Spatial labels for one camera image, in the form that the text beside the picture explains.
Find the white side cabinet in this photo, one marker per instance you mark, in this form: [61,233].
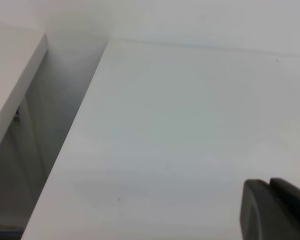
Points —
[21,53]

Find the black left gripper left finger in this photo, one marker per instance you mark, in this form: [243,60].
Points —
[263,216]

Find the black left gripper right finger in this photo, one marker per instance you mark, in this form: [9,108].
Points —
[289,196]

